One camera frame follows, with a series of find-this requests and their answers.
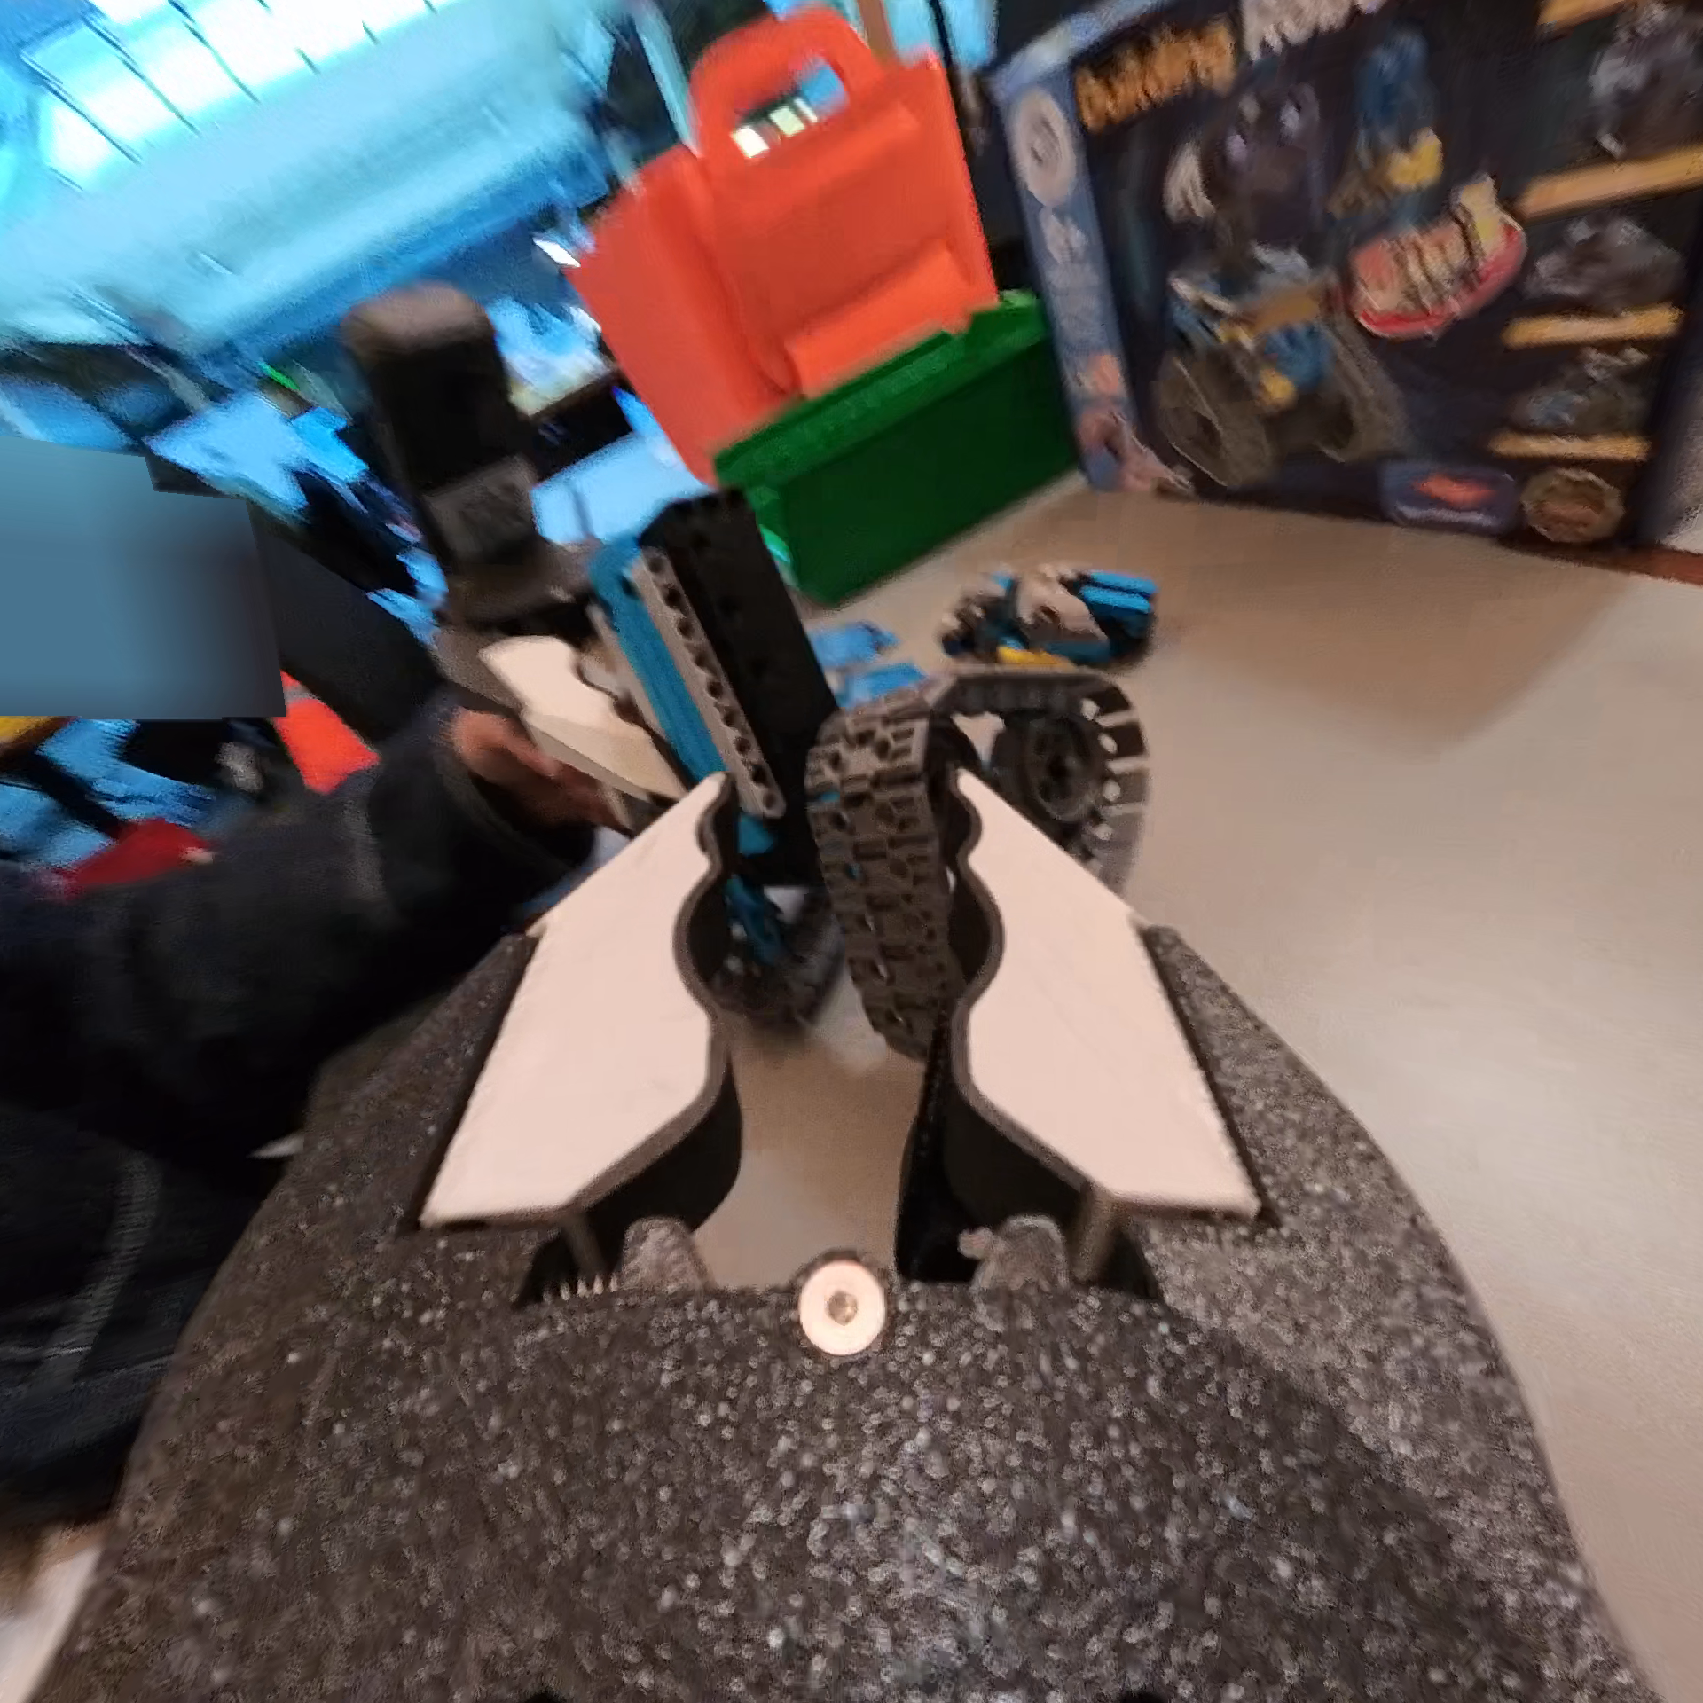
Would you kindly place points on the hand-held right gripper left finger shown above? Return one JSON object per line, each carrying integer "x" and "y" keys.
{"x": 586, "y": 1065}

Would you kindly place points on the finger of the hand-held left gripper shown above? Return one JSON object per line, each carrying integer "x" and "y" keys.
{"x": 572, "y": 697}

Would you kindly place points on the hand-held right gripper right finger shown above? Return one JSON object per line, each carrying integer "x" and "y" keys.
{"x": 1077, "y": 1051}

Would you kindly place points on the blue grey tracked toy robot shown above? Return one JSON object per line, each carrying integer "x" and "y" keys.
{"x": 744, "y": 638}

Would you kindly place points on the person's left forearm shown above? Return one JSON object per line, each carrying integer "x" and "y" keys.
{"x": 267, "y": 930}

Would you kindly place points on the grey desk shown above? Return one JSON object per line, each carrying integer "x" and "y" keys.
{"x": 1398, "y": 864}

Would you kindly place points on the person's left hand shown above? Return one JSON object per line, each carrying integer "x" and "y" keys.
{"x": 520, "y": 779}

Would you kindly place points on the blue flat plastic piece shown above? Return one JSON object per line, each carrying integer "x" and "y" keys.
{"x": 853, "y": 644}
{"x": 884, "y": 681}

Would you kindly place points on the orange plastic case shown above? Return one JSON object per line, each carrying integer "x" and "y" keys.
{"x": 771, "y": 266}

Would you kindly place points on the green plastic bin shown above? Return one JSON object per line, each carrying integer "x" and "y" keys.
{"x": 905, "y": 453}

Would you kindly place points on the blue white toy assembly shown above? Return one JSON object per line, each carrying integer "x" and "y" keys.
{"x": 1051, "y": 618}

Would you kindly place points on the person's denim jacket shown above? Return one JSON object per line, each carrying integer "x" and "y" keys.
{"x": 107, "y": 1331}

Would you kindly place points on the dark printed toy kit box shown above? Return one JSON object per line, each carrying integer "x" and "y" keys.
{"x": 1331, "y": 266}

